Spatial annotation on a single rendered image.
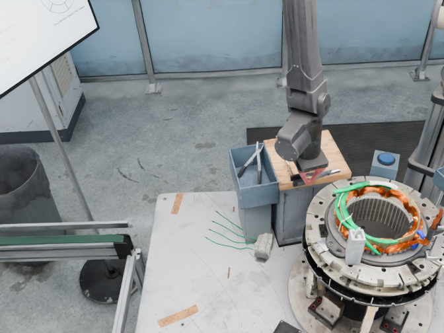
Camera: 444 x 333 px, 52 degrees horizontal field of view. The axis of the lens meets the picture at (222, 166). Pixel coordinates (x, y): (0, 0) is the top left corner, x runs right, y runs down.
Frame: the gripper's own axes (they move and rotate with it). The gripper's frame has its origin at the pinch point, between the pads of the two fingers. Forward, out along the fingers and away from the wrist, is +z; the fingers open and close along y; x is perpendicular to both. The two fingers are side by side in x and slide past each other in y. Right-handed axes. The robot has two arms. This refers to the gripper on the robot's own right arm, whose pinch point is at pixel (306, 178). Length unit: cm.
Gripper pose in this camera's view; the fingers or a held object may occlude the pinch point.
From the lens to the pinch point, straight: 114.5
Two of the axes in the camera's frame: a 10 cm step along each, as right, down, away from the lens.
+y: 2.2, 6.7, -7.0
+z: 1.0, 7.0, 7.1
